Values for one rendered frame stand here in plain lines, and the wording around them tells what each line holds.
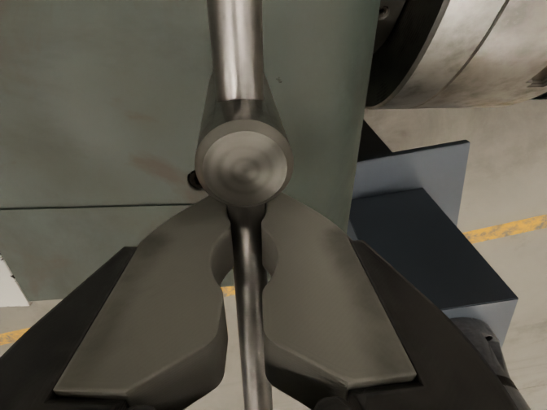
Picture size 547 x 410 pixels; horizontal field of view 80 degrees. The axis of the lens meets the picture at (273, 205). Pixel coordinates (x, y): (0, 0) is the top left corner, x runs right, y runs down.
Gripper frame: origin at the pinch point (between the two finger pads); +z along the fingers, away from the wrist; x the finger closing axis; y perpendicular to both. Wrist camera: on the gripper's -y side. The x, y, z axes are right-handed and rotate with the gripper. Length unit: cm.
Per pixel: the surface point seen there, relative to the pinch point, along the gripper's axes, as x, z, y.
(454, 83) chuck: 14.9, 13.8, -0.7
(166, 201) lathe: -5.6, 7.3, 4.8
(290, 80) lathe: 2.1, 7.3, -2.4
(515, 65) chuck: 18.0, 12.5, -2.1
